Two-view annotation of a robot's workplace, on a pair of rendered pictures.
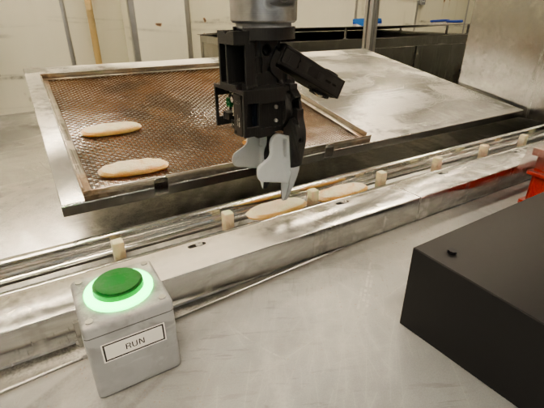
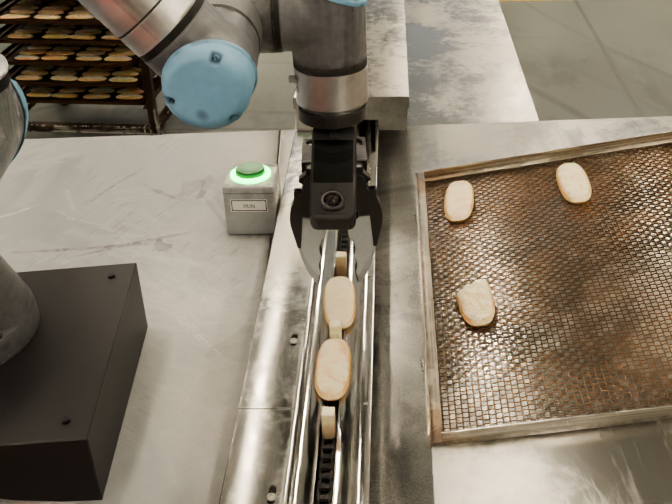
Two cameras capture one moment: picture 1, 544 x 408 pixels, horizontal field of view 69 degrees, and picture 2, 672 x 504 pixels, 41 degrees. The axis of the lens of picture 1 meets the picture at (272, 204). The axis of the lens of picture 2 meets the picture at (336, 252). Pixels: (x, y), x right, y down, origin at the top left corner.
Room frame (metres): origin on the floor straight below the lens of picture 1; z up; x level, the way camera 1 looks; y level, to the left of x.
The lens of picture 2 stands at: (0.99, -0.71, 1.47)
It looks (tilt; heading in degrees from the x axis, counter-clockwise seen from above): 32 degrees down; 125
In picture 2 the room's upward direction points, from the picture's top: 2 degrees counter-clockwise
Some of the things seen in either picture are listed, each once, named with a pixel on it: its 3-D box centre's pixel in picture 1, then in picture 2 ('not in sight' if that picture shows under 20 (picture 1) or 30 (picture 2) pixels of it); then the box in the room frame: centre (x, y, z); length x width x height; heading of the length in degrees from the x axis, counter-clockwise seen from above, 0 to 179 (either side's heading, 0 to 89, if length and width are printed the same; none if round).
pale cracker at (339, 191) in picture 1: (342, 190); (333, 366); (0.56, -0.11, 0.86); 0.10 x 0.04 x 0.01; 121
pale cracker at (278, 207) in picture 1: (277, 206); (339, 300); (0.50, -0.01, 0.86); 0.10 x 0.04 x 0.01; 124
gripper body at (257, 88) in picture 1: (259, 82); (333, 153); (0.49, 0.02, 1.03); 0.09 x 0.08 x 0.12; 124
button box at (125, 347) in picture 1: (129, 336); (255, 209); (0.27, 0.13, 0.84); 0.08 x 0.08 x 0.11; 31
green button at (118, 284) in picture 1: (118, 287); (250, 173); (0.27, 0.13, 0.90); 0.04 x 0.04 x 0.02
